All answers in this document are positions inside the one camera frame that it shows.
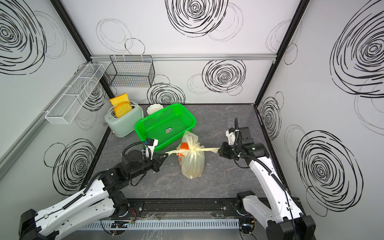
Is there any mint green toaster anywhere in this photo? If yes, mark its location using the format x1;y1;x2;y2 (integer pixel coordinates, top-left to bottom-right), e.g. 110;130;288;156
105;101;144;138

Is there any toast slice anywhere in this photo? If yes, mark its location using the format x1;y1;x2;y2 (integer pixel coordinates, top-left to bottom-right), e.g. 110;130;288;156
114;102;133;118
110;93;130;106

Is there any black wire wall basket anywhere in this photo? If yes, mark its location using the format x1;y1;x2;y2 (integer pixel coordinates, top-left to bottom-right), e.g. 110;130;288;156
104;55;155;88

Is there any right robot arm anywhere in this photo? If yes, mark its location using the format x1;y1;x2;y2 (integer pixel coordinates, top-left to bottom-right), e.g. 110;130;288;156
218;119;316;240

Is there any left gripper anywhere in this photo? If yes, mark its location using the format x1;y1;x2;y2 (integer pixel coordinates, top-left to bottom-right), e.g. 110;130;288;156
128;151;169;181

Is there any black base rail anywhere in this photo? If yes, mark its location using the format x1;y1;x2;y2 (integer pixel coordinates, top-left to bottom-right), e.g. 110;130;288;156
123;198;247;217

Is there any barcode label sticker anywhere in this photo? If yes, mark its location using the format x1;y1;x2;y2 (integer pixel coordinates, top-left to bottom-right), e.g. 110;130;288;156
165;127;173;134

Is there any yellow printed plastic bag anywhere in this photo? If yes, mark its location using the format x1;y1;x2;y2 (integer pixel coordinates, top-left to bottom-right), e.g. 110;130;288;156
167;131;219;179

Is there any front toast slice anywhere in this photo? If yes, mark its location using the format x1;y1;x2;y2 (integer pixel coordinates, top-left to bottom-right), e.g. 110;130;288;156
114;102;133;118

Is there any green plastic basket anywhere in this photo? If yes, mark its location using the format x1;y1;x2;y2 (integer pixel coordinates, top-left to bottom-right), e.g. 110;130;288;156
135;104;197;152

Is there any white slotted cable duct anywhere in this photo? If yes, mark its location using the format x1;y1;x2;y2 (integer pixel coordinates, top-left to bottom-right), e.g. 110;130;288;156
80;219;240;232

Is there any white mesh wall shelf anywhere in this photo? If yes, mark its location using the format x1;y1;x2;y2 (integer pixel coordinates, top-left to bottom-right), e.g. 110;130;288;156
45;63;105;125

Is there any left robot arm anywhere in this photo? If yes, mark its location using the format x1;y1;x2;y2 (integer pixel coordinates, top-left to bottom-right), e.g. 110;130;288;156
19;139;169;240

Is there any rear toast slice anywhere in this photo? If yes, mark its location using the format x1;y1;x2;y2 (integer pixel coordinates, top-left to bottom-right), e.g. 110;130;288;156
110;93;130;106

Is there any white scalloped dish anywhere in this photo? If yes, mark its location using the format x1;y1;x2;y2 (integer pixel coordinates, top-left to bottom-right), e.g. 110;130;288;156
146;104;164;116

